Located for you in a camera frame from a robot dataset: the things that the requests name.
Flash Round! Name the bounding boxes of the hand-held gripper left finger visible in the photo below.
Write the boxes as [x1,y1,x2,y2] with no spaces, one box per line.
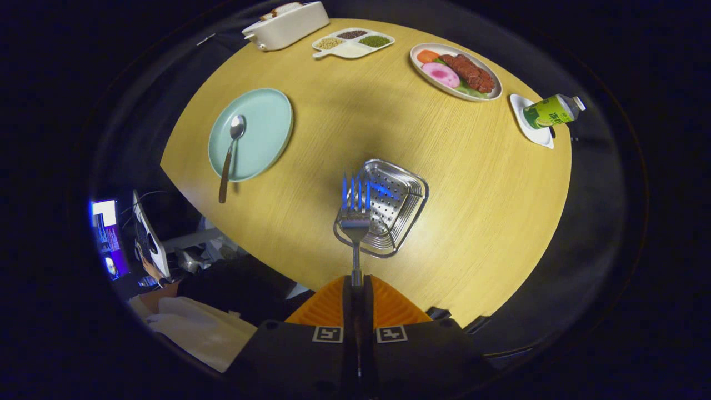
[222,275,359,400]

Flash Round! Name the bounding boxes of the black cable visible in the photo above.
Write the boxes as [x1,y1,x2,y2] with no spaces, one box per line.
[125,191,167,214]

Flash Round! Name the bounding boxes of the pink round food slice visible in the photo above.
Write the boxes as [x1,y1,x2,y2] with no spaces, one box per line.
[422,62,461,88]

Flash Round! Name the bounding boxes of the green label plastic bottle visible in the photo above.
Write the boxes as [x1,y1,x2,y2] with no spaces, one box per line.
[523,94,587,131]

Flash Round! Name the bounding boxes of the perforated metal basket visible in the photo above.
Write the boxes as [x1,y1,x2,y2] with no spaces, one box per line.
[333,158,430,259]

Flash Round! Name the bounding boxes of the lit computer monitor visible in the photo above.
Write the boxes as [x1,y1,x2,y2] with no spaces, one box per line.
[91,199,131,281]

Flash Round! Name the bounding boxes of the metal fork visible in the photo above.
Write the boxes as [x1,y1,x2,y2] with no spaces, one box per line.
[339,173,373,287]

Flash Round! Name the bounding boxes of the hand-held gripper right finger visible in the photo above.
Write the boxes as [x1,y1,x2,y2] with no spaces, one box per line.
[358,275,500,400]

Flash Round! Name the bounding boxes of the white framed laptop screen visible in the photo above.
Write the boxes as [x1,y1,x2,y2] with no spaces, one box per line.
[132,190,171,278]

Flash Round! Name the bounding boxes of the white oval food plate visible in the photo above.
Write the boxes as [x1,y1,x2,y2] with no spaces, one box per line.
[410,43,503,102]

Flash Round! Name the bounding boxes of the spoon with brown handle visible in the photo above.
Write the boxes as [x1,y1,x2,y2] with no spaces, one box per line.
[218,114,247,204]

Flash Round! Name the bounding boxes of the white divided dish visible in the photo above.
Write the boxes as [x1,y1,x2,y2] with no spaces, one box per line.
[312,28,395,59]

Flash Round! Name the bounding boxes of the white toaster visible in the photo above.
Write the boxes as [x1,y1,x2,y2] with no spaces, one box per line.
[242,1,331,52]

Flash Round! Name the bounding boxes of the brown meat slices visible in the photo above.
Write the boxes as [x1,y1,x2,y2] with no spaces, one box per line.
[439,54,495,93]

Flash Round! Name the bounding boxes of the small white dish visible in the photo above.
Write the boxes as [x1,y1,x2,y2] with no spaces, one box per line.
[509,93,555,149]

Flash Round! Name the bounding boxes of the pale green round plate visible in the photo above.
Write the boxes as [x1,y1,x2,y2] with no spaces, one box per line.
[208,88,294,183]

